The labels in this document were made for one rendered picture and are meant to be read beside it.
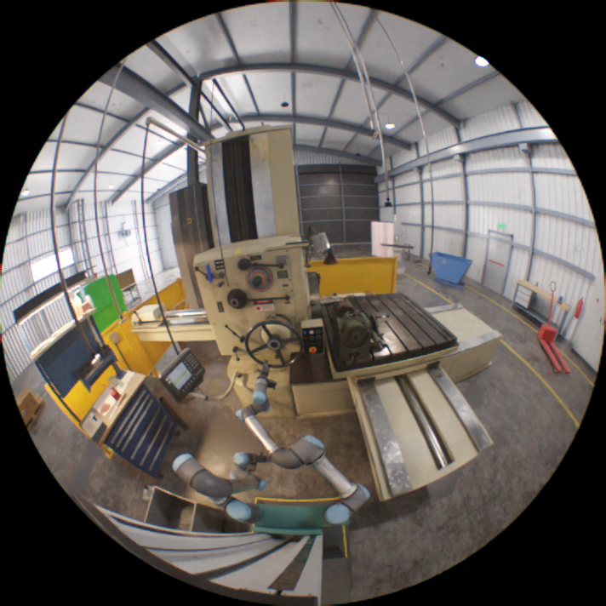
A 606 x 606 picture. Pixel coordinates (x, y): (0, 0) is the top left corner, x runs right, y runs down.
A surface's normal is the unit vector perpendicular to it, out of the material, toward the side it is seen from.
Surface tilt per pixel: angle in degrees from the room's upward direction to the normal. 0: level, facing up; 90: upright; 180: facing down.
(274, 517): 0
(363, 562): 0
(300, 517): 0
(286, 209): 90
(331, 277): 90
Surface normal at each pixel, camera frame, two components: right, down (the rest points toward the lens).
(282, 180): 0.04, 0.41
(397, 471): -0.08, -0.91
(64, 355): 1.00, -0.07
